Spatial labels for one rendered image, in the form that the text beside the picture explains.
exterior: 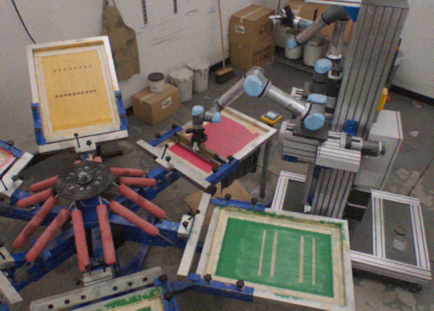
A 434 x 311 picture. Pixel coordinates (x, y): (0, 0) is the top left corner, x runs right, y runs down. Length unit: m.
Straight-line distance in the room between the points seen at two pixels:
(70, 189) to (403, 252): 2.53
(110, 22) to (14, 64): 1.07
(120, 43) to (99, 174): 2.53
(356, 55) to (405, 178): 2.22
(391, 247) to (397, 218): 0.33
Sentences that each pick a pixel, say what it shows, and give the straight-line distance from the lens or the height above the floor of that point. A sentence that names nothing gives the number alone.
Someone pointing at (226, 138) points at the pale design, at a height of 0.95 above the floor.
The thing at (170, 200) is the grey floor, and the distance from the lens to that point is 3.71.
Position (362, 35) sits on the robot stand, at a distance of 2.39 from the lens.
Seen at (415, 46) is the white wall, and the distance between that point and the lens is 5.62.
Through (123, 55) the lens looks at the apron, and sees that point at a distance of 4.49.
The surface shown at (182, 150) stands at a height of 0.95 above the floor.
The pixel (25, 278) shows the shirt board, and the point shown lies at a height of 0.92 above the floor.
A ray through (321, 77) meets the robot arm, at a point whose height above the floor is 1.39.
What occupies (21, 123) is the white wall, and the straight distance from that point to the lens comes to 4.22.
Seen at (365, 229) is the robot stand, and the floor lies 0.21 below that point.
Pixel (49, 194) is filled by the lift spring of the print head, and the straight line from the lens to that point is 2.20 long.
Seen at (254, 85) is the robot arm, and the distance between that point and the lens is 2.20.
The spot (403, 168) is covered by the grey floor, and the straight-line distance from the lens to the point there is 4.53.
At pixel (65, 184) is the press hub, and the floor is 1.31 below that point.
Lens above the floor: 2.69
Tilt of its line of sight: 39 degrees down
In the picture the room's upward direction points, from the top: 1 degrees clockwise
